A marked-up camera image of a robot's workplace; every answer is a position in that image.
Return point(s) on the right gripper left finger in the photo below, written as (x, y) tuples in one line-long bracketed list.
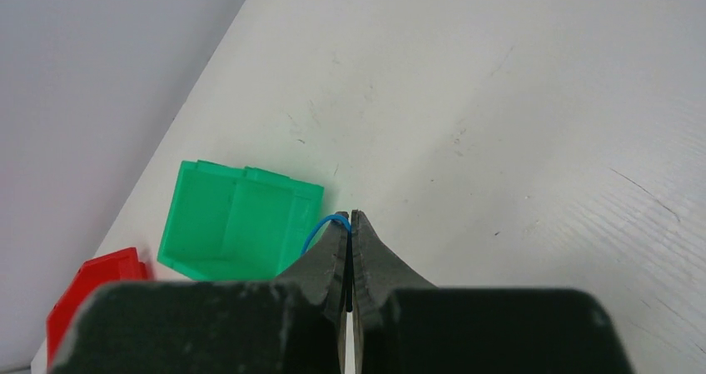
[(293, 323)]

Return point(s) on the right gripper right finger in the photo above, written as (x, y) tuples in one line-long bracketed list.
[(406, 324)]

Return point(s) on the green plastic bin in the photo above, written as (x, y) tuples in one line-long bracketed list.
[(241, 224)]

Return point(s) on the red plastic bin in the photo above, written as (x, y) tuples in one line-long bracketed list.
[(122, 265)]

